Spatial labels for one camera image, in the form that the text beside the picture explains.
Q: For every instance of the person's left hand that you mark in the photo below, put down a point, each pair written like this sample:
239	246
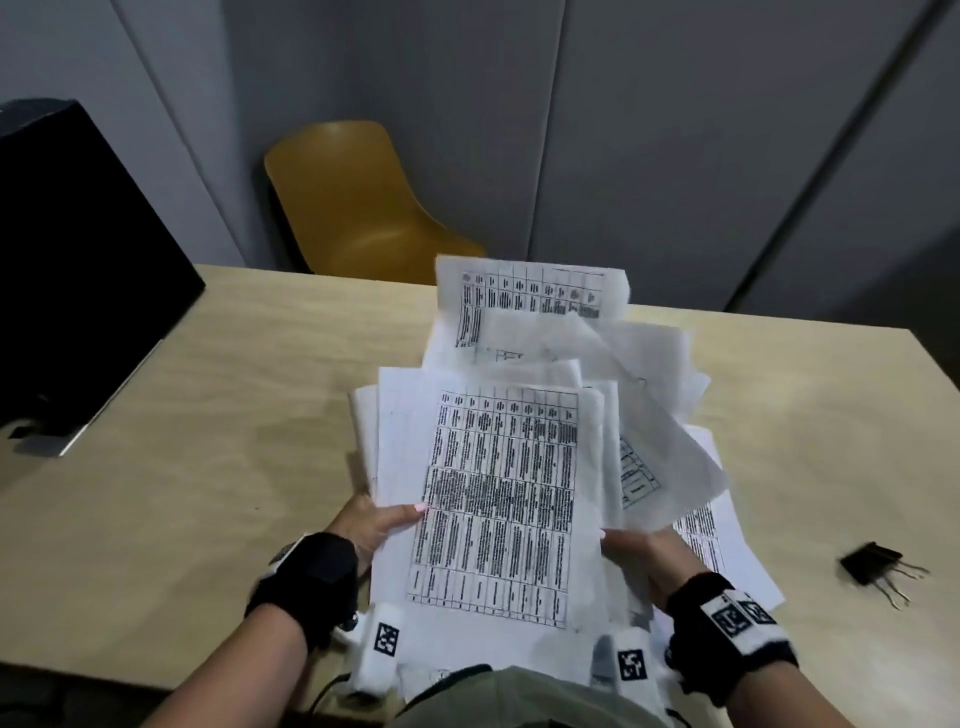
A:
367	529

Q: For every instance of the person's right hand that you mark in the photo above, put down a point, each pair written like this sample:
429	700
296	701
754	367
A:
652	562

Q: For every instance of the printed paper sheet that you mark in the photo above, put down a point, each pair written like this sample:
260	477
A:
487	480

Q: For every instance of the pile of printed papers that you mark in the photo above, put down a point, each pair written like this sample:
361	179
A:
652	375

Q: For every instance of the black binder clip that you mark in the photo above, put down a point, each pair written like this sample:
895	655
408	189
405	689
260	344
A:
870	562

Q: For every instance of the person's left forearm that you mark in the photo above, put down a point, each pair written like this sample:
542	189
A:
232	675

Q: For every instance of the olive green shirt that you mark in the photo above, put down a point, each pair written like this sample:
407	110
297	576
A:
525	705

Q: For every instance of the yellow chair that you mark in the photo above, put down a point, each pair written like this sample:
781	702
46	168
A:
360	210

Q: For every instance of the black monitor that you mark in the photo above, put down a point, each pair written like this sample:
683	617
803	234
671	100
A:
75	285

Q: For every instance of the white wrist camera with marker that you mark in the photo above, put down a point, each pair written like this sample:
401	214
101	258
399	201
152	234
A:
375	667
634	664

